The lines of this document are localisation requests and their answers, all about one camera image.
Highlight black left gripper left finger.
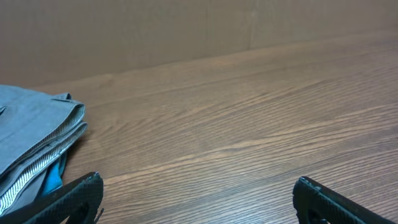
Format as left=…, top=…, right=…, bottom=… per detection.
left=1, top=172, right=104, bottom=224

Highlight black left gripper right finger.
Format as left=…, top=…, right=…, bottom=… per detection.
left=293, top=176, right=394, bottom=224

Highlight blue garment under shorts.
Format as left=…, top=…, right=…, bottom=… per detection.
left=39, top=152, right=67, bottom=196

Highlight folded grey shorts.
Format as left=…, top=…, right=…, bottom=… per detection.
left=1, top=85, right=87, bottom=215

